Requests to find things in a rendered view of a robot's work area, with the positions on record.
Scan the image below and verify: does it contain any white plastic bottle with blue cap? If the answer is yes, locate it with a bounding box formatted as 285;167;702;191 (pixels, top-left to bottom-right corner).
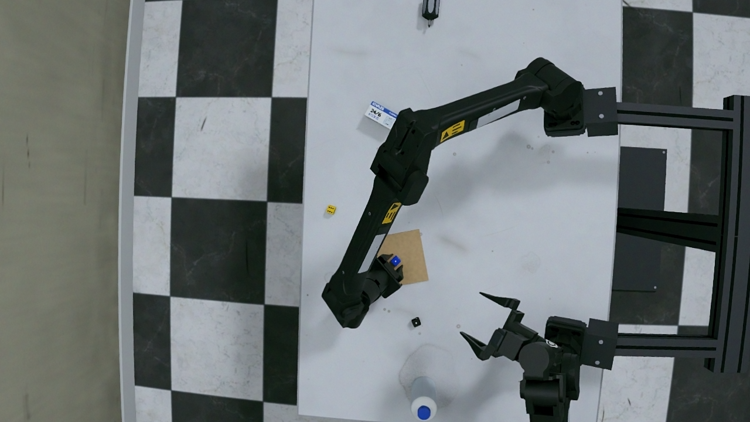
411;376;437;421

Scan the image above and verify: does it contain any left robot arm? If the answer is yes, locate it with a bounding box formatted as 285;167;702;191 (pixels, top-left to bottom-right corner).
491;321;585;422

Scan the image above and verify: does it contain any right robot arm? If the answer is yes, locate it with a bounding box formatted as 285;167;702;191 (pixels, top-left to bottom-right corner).
322;57;584;329

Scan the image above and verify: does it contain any white box of staples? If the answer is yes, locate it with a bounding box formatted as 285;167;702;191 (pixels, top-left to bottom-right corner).
365;101;398;130

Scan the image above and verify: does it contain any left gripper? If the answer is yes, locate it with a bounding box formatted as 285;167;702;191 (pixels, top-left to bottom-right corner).
460;292;540;361

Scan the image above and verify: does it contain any tan flat mat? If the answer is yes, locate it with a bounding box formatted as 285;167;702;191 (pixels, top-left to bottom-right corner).
377;229;429;285

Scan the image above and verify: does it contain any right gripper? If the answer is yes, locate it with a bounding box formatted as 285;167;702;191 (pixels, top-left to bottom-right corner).
366;254;404;298

